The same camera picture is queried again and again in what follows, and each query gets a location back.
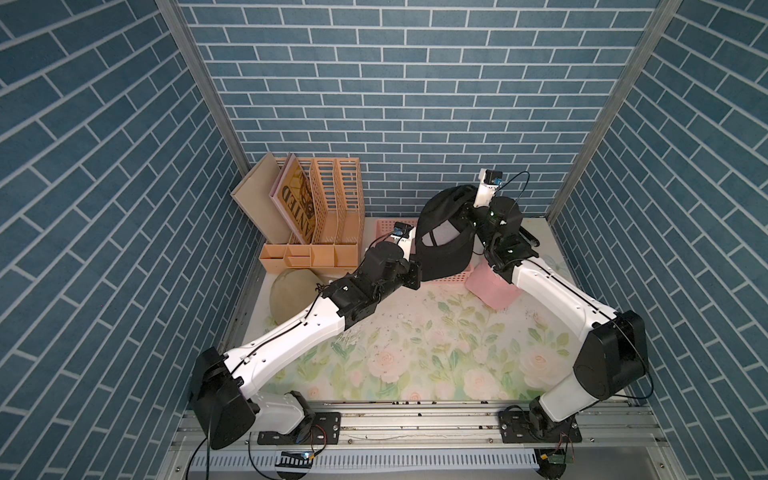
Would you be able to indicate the floral table mat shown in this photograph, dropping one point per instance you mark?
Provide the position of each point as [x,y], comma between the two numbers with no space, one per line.
[440,342]

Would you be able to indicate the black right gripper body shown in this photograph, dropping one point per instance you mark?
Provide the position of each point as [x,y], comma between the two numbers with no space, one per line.
[477,221]

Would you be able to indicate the wanted poster book pink edge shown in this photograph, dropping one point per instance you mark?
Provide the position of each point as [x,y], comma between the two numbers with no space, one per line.
[292,195]

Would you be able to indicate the black stapler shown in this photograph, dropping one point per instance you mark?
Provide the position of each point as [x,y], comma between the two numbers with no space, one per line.
[530,238]

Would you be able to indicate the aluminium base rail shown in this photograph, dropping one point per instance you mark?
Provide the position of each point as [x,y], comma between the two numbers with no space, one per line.
[436,440]

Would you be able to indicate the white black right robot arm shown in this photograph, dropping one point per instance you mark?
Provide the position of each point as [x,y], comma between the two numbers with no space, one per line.
[613,351]

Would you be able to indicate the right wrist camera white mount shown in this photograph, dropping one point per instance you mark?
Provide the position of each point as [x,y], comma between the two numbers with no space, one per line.
[490,181]

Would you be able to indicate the black baseball cap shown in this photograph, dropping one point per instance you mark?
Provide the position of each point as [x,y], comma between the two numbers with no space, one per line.
[444,236]

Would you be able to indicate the peach plastic desk organizer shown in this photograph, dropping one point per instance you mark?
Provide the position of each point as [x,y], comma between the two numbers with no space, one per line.
[337,197]

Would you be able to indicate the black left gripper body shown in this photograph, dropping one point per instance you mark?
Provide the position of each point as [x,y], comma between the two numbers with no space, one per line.
[407,276]

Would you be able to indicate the pink baseball cap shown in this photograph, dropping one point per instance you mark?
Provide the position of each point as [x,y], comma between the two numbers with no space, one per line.
[492,289]

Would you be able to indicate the pink perforated plastic basket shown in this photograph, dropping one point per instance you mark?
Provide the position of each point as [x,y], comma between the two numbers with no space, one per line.
[386,225]

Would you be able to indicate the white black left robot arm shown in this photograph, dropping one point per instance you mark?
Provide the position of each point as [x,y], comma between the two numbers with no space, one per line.
[225,388]

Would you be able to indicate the beige baseball cap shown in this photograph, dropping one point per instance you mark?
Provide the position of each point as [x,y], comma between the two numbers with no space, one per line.
[292,291]

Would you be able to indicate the beige flat board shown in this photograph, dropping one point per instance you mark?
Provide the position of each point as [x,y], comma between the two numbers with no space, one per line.
[252,194]

